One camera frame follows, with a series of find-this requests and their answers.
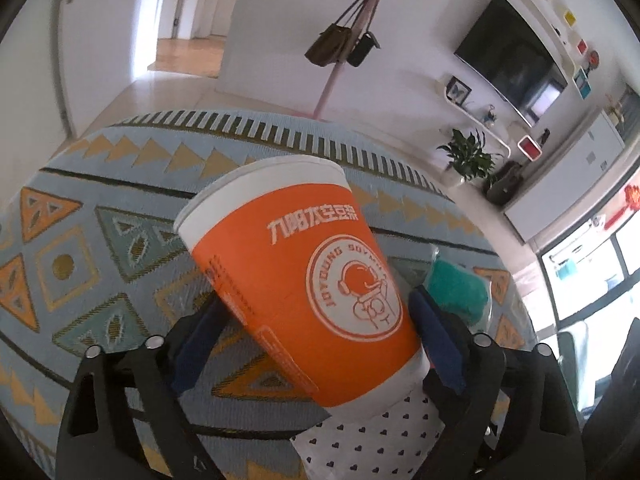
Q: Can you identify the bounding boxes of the green sponge in wrapper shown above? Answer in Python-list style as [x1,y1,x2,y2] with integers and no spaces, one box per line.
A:
[424,244,494,332]

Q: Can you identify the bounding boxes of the black butterfly picture frame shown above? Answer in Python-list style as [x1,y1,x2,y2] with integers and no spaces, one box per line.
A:
[446,75,473,106]

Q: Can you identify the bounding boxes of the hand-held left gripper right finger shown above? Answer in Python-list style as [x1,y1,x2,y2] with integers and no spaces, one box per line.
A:
[407,287,586,480]

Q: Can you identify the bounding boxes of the grey-green curtain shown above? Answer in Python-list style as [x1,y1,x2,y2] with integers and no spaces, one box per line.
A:
[617,82,640,141]

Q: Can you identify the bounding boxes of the white dotted paper bag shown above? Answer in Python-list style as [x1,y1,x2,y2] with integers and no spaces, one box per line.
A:
[290,389,446,480]

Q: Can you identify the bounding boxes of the black shoulder bag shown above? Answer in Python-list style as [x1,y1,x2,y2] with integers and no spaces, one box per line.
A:
[345,29,382,69]

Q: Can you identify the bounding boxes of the potted green plant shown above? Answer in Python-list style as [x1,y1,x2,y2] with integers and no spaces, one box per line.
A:
[437,128,504,189]

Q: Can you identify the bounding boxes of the brown handbag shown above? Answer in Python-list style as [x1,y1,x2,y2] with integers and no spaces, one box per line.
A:
[303,0,364,67]

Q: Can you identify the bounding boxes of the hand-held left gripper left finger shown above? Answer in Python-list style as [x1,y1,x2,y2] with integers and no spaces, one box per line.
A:
[55,304,229,480]

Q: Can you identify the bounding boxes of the white door with handle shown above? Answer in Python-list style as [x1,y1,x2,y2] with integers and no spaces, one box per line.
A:
[54,0,146,134]

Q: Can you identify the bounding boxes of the small flower pot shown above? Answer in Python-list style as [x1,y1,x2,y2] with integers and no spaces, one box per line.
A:
[604,94,629,124]

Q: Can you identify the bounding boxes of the pink coat rack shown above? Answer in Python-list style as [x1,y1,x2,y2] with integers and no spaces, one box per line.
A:
[312,0,402,119]

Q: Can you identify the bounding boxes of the white wavy low shelf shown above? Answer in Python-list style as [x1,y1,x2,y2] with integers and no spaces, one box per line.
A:
[433,72,511,161]

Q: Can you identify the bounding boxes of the red knot ornament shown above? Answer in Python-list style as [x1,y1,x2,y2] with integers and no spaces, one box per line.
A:
[604,184,640,231]

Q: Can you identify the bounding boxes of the sliding glass door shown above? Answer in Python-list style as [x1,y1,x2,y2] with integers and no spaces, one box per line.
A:
[534,160,640,411]

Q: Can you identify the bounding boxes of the red and white wall box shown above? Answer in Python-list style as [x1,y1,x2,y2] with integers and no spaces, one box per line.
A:
[517,134,544,160]

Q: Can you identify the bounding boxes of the black flat television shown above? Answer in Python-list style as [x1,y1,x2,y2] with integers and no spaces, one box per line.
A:
[453,0,569,126]

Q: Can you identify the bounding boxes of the white cabinet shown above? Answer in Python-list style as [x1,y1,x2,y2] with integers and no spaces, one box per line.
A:
[502,109,626,244]

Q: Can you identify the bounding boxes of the orange paper cup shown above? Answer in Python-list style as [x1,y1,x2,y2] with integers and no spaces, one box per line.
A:
[172,155,431,424]

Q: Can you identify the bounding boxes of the small blue-edged wall box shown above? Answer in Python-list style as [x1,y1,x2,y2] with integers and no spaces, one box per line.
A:
[572,68,592,99]

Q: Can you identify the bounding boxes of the white wavy high shelf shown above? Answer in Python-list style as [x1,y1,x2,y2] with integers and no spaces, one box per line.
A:
[517,0,584,74]

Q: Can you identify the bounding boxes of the patterned blue tablecloth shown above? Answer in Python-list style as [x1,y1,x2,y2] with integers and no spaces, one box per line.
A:
[0,107,536,480]

